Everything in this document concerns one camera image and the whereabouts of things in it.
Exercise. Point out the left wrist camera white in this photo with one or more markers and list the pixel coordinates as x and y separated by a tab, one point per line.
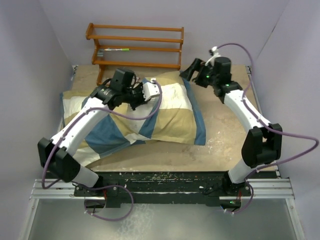
150	89

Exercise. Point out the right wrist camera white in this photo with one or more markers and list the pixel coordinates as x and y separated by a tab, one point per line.
214	53

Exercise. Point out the aluminium frame rail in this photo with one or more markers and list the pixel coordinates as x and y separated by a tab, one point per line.
262	189

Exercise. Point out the green white pen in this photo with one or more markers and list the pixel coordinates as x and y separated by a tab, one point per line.
116	49

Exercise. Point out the patchwork pillowcase blue beige white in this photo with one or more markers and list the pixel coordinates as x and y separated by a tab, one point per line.
176	119

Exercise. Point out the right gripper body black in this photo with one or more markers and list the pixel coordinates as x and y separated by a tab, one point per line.
205	76

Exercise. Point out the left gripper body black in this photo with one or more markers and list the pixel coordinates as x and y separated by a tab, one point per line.
134	96

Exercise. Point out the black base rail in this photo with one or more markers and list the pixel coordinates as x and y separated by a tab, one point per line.
171	187

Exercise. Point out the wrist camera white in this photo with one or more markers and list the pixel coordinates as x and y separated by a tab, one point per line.
214	53
150	89

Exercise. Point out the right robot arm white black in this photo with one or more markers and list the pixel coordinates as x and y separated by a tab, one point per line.
263	143

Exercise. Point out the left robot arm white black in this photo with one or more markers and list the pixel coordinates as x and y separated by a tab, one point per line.
57	154

